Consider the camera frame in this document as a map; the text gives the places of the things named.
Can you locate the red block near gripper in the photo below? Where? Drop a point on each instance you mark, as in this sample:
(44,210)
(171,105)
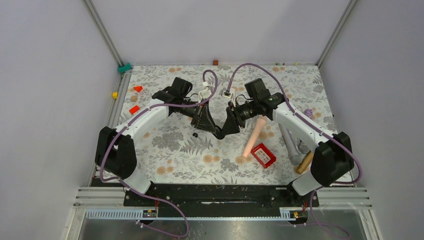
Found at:
(134,109)

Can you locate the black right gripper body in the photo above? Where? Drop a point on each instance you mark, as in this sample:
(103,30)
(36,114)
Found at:
(248,110)

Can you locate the purple glitter microphone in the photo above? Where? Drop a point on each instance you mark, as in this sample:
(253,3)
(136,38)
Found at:
(309,113)

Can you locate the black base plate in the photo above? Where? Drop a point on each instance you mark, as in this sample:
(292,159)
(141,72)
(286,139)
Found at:
(213,200)

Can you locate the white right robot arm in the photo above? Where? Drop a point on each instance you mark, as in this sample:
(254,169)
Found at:
(332,152)

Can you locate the grey microphone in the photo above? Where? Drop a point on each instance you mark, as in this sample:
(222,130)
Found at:
(294,155)

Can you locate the teal curved block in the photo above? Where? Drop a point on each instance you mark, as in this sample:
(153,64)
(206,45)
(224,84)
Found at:
(124,68)

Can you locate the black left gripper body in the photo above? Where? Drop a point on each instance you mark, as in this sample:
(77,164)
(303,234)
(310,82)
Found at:
(188,111)

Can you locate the yellow cube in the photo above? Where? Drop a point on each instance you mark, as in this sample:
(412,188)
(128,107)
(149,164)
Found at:
(115,95)

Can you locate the floral patterned mat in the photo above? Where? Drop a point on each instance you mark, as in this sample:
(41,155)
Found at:
(168,153)

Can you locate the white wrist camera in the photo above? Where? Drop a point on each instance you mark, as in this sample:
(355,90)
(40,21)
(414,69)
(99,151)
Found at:
(205,93)
(229,94)

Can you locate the gold microphone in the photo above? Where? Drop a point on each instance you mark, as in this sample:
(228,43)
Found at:
(304,166)

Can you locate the red plastic bin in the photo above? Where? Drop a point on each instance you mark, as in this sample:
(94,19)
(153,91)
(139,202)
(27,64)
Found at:
(263,155)

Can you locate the aluminium frame rail right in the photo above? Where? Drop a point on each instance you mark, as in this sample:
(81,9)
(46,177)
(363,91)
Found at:
(338,28)

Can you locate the red wedge block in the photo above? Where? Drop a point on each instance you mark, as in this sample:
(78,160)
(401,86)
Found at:
(138,88)

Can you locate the black earbud charging case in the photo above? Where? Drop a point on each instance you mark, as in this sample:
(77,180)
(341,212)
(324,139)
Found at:
(218,134)

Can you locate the white slotted cable duct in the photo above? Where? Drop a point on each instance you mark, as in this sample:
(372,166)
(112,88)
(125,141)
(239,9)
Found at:
(150,214)

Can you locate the pink cylindrical tube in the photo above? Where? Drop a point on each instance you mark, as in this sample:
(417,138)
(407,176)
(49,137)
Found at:
(259,125)

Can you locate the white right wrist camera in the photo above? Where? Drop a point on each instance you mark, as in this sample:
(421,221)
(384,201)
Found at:
(229,94)

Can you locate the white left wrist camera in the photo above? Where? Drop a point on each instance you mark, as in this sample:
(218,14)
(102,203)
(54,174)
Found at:
(205,93)

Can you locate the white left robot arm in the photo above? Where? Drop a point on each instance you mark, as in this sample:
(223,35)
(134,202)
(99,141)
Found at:
(116,147)

